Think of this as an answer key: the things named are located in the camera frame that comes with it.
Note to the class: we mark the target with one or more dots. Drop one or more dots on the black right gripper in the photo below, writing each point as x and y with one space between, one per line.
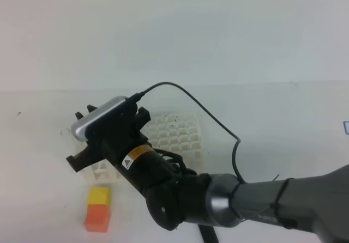
117 138

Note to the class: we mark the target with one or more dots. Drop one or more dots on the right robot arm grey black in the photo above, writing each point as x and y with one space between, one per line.
176 194

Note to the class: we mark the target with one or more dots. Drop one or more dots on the white plastic test tube rack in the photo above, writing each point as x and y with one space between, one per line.
178 133

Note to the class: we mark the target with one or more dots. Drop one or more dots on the yellow cube block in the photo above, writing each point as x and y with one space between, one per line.
99 196

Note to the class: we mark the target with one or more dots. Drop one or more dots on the orange cube block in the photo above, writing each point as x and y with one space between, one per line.
97 218

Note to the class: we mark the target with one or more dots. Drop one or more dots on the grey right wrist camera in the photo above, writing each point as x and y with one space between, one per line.
80 127

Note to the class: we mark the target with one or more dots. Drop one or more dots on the black round-headed handle tool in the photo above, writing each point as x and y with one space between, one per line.
208 234

